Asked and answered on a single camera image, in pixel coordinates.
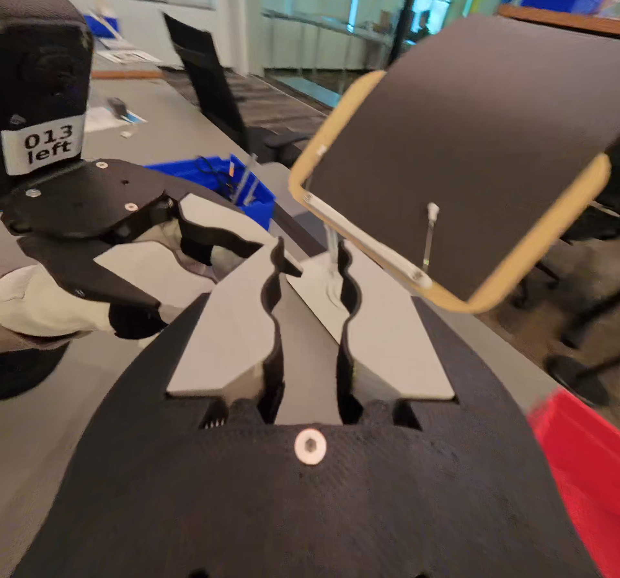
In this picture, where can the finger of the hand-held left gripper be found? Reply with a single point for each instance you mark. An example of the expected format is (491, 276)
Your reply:
(218, 217)
(145, 268)

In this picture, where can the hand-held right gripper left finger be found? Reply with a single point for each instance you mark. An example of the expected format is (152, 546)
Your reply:
(227, 340)

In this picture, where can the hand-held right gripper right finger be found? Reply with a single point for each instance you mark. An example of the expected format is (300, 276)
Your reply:
(397, 350)

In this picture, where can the blue plastic bin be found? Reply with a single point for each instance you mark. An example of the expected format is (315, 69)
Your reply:
(256, 209)

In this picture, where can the person's left hand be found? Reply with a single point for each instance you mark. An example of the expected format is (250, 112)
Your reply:
(43, 306)

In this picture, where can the clear plastic strip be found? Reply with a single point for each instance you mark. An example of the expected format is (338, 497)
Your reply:
(244, 180)

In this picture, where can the small blue bin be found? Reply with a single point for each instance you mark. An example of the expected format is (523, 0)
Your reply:
(104, 26)

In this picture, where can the white paper sheet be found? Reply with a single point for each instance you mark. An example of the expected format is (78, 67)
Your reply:
(128, 55)

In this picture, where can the white leaflet blue stripe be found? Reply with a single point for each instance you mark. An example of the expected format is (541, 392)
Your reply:
(99, 120)

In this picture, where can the small black device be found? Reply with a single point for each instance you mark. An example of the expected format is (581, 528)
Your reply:
(116, 107)

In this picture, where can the black office chair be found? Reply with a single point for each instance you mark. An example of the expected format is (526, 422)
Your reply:
(208, 79)
(596, 219)

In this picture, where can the white zip tie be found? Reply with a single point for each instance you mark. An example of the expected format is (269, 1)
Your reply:
(432, 209)

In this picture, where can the black oval pad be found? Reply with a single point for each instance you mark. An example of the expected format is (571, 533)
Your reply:
(24, 374)

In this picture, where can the black board with tan edge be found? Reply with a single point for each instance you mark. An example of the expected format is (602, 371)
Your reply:
(460, 151)

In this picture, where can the red plastic bin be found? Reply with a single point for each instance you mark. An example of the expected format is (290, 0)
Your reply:
(581, 466)

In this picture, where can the wooden shelf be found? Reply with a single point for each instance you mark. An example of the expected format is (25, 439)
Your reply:
(557, 18)

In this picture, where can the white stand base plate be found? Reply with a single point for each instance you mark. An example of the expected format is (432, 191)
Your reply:
(315, 292)

